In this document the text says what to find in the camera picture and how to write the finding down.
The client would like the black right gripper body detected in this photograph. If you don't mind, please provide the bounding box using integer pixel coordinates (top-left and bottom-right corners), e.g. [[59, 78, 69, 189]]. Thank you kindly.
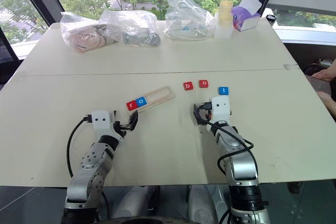
[[199, 108, 212, 125]]

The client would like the grey rounded robot leg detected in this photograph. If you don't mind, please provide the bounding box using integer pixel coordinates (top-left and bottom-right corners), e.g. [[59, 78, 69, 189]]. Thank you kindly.
[[109, 185, 160, 220], [186, 184, 219, 224]]

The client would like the yellow plastic cup stack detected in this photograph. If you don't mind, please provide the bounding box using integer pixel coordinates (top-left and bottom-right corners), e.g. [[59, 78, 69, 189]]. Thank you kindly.
[[218, 0, 235, 23]]

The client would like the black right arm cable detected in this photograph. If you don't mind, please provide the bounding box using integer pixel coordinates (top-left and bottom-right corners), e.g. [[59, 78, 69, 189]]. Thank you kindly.
[[201, 102, 255, 175]]

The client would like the black round cup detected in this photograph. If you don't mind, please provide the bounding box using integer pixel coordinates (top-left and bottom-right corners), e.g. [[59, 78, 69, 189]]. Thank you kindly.
[[265, 14, 278, 28]]

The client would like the wooden letter tray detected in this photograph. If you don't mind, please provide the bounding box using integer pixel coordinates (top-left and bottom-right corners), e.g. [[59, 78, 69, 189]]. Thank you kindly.
[[125, 85, 176, 116]]

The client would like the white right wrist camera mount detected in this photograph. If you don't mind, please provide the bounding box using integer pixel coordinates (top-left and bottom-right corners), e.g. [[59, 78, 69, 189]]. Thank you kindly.
[[207, 95, 232, 125]]

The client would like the clear bag with pink items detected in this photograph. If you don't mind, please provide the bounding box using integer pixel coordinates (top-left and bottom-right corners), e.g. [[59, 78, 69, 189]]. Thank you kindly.
[[60, 11, 107, 55]]

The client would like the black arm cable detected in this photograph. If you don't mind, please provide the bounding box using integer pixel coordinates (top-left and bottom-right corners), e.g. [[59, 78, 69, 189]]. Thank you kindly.
[[66, 115, 92, 178], [201, 102, 255, 175]]

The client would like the black mesh chair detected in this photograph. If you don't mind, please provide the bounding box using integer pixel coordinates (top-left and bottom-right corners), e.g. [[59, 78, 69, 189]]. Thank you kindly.
[[0, 26, 22, 86]]

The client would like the clear bag with white cable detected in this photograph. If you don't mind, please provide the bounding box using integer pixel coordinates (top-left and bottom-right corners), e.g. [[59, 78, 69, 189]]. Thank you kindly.
[[163, 0, 215, 41]]

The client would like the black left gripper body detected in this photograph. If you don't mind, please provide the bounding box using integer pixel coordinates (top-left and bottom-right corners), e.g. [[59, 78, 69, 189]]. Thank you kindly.
[[113, 120, 132, 138]]

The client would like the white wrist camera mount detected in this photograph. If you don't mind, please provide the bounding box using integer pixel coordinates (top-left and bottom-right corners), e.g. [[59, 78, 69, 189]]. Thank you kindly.
[[90, 110, 117, 137], [207, 95, 232, 125]]

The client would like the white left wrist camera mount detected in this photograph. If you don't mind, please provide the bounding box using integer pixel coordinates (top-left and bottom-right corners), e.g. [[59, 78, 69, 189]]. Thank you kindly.
[[90, 110, 117, 137]]

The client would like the person's bare knee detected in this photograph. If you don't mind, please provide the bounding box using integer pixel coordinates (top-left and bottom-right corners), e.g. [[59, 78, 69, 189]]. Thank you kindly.
[[316, 90, 336, 120]]

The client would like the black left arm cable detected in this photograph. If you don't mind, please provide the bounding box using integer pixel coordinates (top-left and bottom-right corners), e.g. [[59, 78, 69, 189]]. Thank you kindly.
[[66, 115, 92, 178]]

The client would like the grey cylindrical object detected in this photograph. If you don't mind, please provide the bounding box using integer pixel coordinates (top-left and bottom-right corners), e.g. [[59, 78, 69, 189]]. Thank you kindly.
[[122, 31, 161, 48]]

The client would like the purple tissue box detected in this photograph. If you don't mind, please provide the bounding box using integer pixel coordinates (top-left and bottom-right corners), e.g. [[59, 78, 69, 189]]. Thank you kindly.
[[230, 0, 263, 33]]

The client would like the clear plastic container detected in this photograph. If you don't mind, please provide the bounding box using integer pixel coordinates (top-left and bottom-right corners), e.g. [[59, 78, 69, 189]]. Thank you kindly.
[[213, 11, 235, 40]]

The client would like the clear bag with grey cylinder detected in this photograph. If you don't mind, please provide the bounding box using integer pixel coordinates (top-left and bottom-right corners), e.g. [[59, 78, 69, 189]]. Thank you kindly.
[[99, 8, 161, 48]]

